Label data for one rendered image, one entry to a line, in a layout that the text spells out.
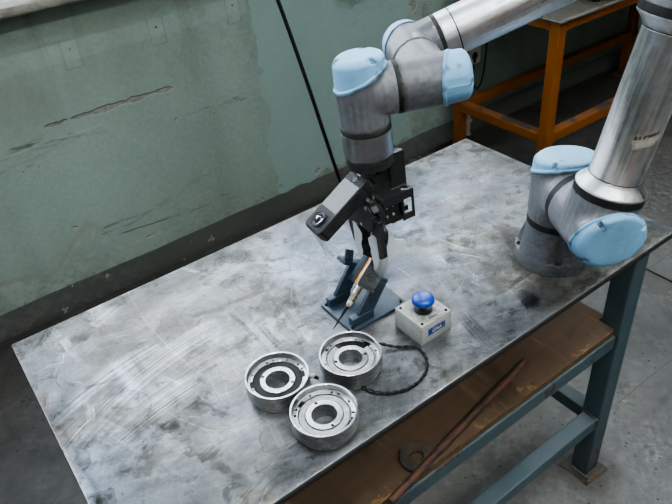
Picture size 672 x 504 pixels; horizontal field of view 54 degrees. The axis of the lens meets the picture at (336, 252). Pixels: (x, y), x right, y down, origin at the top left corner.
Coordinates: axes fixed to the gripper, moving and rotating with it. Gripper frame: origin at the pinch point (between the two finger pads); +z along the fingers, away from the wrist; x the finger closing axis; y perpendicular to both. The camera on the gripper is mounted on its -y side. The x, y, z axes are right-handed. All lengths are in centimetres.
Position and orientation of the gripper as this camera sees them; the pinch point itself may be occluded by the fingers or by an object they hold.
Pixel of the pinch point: (371, 267)
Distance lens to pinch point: 109.4
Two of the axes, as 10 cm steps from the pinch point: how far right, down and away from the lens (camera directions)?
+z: 1.4, 8.1, 5.6
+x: -5.2, -4.3, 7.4
